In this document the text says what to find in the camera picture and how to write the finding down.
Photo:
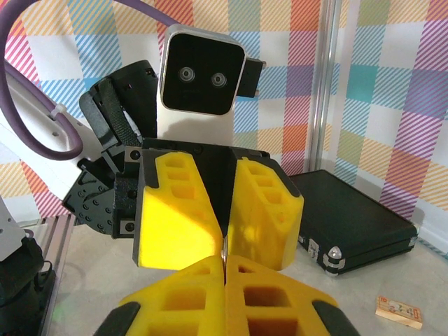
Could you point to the small tan matchbox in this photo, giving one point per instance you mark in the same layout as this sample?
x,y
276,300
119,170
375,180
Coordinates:
x,y
399,311

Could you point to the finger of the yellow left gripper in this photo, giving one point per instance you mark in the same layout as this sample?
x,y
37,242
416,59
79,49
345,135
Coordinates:
x,y
266,224
175,227

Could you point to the black hard case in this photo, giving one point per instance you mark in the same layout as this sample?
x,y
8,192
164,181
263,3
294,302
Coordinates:
x,y
350,217

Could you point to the aluminium corner post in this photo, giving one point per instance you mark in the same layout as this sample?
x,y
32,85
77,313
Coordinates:
x,y
323,87

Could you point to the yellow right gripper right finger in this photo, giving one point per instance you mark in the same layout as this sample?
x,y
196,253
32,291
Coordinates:
x,y
273,301

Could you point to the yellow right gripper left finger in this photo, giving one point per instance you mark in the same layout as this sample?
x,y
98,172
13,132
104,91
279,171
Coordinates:
x,y
182,301

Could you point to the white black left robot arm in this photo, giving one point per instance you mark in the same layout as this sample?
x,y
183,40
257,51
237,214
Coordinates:
x,y
42,140

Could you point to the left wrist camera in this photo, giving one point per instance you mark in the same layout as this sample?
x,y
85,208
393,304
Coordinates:
x,y
203,77

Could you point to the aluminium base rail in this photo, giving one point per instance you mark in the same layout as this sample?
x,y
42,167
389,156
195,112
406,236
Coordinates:
x,y
57,245

